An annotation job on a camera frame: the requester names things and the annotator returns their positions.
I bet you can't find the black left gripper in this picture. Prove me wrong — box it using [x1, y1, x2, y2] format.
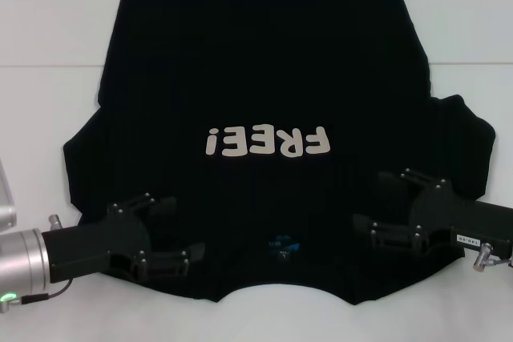
[42, 192, 207, 284]

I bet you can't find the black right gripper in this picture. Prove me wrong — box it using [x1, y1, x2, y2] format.
[351, 167, 513, 255]

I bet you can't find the black shirt with FREE print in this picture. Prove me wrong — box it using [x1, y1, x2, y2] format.
[63, 0, 498, 308]

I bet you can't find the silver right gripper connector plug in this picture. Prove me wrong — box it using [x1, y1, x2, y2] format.
[471, 241, 495, 272]

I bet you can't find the thin right arm cable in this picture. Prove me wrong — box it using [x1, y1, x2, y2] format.
[491, 254, 513, 270]

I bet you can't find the thin arm cable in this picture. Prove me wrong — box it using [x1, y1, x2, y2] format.
[14, 277, 74, 304]
[491, 254, 513, 270]

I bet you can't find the thin left arm cable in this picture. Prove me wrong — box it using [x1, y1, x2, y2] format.
[14, 277, 74, 304]

